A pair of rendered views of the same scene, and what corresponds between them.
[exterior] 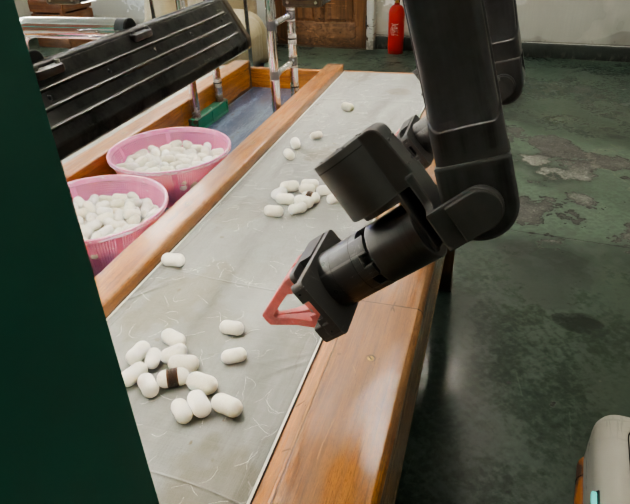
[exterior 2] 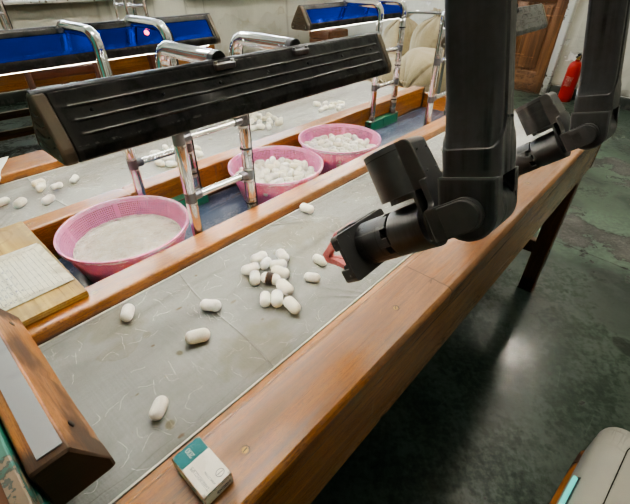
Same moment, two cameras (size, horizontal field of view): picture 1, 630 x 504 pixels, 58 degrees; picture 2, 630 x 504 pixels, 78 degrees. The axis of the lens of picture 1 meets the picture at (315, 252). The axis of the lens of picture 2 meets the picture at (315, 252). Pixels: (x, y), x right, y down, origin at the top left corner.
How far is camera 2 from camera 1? 0.13 m
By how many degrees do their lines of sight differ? 21
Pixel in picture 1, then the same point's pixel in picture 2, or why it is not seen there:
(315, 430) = (333, 339)
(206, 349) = (299, 268)
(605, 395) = not seen: outside the picture
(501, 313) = (567, 321)
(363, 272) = (379, 241)
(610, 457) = (602, 458)
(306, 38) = not seen: hidden behind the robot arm
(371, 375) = (389, 319)
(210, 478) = (262, 343)
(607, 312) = not seen: outside the picture
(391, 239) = (401, 223)
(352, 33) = (531, 80)
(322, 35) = not seen: hidden behind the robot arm
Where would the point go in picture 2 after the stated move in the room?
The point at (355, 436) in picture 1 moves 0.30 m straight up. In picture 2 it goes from (357, 352) to (376, 153)
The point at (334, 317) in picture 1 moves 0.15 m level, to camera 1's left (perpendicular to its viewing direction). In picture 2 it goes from (354, 267) to (252, 239)
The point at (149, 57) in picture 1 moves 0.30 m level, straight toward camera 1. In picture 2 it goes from (301, 67) to (244, 129)
